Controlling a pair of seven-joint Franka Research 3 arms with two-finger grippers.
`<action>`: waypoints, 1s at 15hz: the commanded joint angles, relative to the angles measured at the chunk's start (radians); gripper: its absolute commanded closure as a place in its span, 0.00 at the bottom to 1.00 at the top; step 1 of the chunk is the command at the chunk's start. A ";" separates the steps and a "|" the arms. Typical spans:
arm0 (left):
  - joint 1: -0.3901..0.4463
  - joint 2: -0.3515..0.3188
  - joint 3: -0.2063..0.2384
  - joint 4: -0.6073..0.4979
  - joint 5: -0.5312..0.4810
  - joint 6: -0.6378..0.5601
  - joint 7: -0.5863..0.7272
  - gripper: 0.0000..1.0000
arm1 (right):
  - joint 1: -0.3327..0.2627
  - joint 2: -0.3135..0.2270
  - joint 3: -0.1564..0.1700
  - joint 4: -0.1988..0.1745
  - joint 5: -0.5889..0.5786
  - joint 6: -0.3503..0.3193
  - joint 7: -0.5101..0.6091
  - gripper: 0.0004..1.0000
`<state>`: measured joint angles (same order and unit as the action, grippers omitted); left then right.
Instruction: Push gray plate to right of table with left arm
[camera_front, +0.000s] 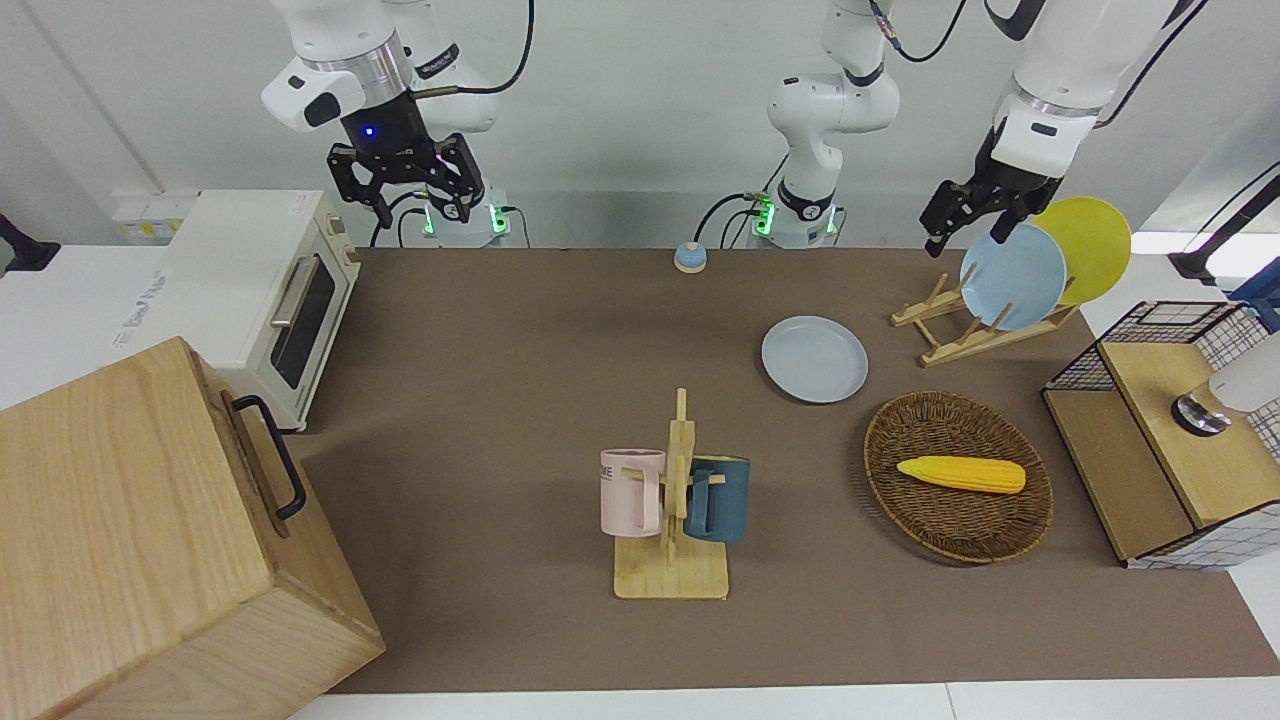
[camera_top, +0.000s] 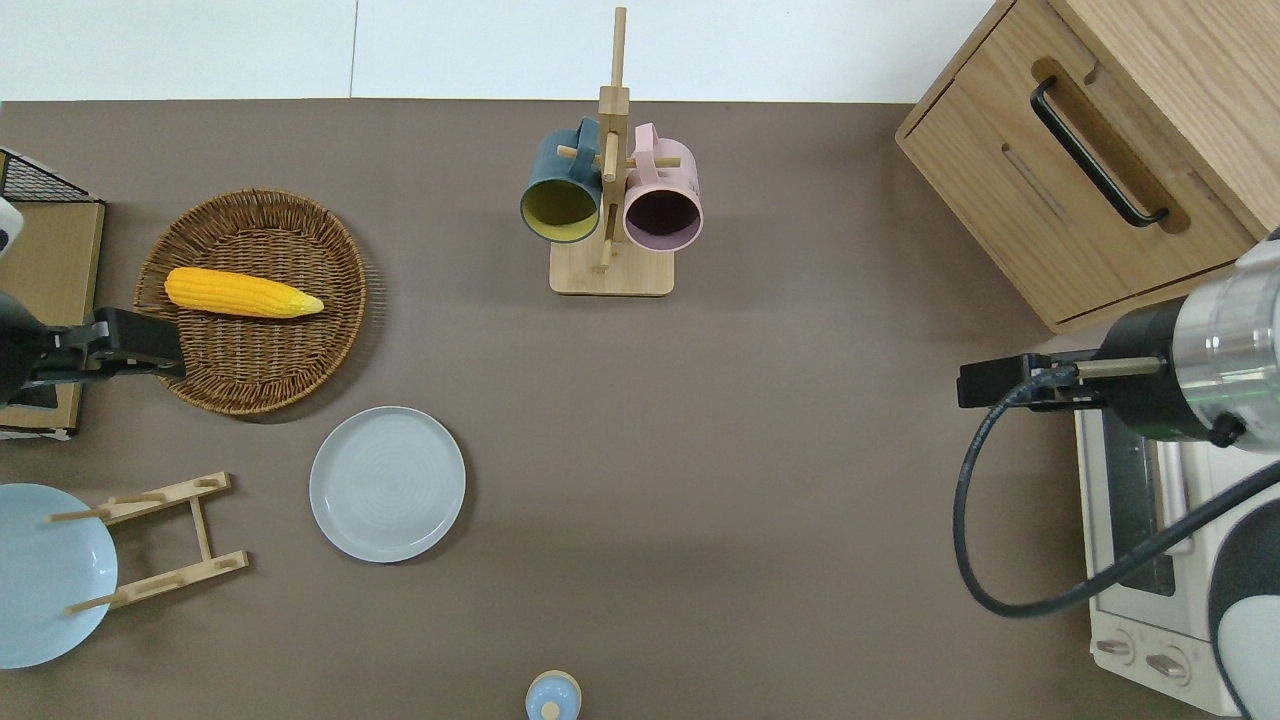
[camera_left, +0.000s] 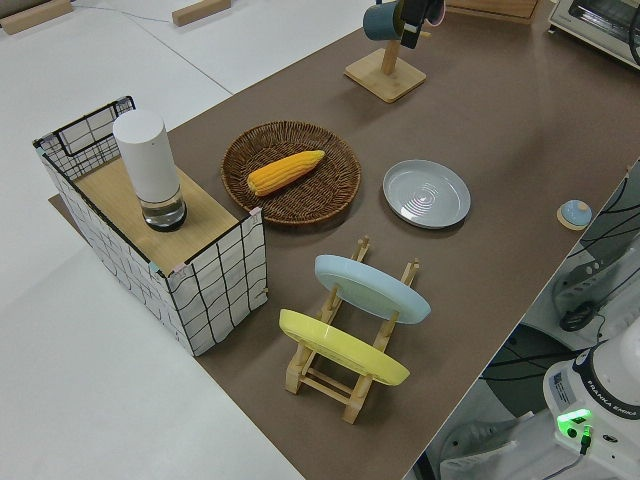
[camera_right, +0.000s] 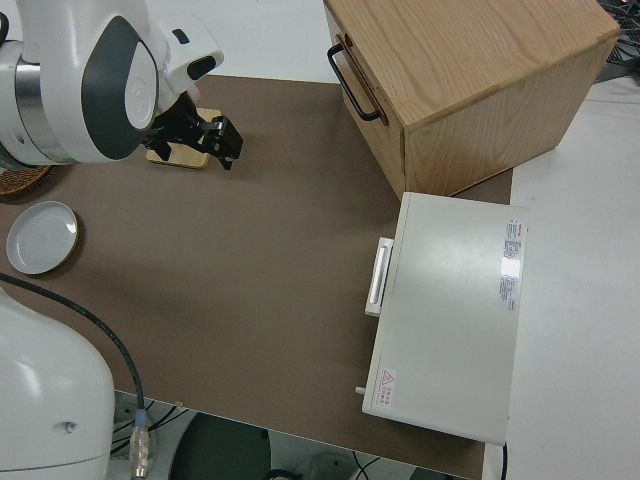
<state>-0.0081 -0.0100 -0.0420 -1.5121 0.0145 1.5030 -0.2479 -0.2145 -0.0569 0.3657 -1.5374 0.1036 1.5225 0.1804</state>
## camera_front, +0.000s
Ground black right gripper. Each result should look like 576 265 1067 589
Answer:
328 92 489 230

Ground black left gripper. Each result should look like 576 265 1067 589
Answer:
920 125 1063 259

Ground gray round plate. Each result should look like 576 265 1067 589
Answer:
761 316 869 405

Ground light blue round plate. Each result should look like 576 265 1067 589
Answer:
959 222 1069 332

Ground yellow round plate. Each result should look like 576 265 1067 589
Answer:
1030 197 1133 307

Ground wooden plate rack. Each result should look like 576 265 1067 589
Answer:
891 273 1081 368

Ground white toaster oven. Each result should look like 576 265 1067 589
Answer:
165 189 361 433

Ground yellow corn cob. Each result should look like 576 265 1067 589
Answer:
896 456 1027 495

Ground brown table mat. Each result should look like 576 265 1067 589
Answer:
290 247 1280 694

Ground blue object at table edge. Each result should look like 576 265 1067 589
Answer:
1228 270 1280 336

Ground brown wicker basket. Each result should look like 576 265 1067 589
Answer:
863 391 1055 566

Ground white cylinder with clear base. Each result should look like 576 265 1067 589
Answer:
1172 335 1280 437

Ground teal mug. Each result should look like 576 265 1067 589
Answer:
684 455 751 544

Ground pink mug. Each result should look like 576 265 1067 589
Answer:
600 448 667 538

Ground wooden mug tree stand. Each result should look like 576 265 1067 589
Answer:
613 388 730 601

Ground black base power cable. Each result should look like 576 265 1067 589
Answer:
695 185 781 248
370 190 433 248

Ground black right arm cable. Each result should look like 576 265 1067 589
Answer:
410 0 536 101

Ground black left arm wrist cable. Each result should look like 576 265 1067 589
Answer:
1095 0 1211 129

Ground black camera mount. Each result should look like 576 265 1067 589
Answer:
1168 160 1280 283
0 213 61 273

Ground grid-patterned wire shelf box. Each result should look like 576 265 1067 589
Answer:
1042 300 1280 571

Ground wooden box with black handle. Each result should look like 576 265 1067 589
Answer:
0 337 386 720

